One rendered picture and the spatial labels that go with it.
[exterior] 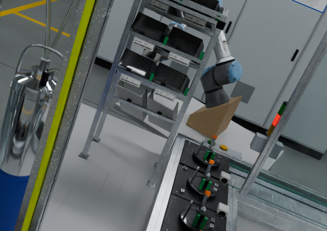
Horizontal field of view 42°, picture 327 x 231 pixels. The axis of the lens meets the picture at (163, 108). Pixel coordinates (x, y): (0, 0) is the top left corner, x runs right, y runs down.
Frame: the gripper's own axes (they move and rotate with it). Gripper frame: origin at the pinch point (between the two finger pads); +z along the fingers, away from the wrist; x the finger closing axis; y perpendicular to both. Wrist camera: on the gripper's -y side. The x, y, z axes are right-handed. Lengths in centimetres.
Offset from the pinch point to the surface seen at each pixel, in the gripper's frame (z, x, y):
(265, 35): -267, -37, 143
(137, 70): 21.9, -4.4, -13.0
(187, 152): 16.4, -35.3, 27.4
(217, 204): 43, -57, 15
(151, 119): 10.7, -12.1, 25.1
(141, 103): 18.9, -8.0, 7.7
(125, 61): 20.8, 2.1, -13.8
